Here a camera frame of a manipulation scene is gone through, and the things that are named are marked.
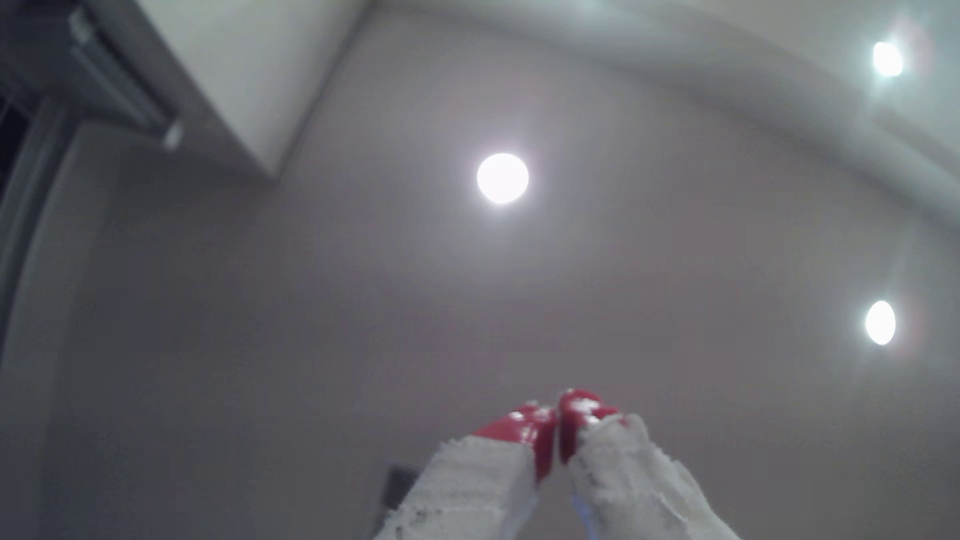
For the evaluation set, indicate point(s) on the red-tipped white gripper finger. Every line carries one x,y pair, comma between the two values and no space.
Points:
630,480
480,480

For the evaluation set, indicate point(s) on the large round ceiling light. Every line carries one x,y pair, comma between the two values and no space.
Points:
502,178

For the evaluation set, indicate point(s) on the small round ceiling light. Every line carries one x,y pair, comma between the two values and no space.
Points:
880,322
888,58

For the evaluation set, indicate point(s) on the white air conditioner unit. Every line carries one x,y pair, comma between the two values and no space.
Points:
247,67

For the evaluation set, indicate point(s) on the dark wall plate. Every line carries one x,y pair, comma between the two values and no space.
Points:
399,487

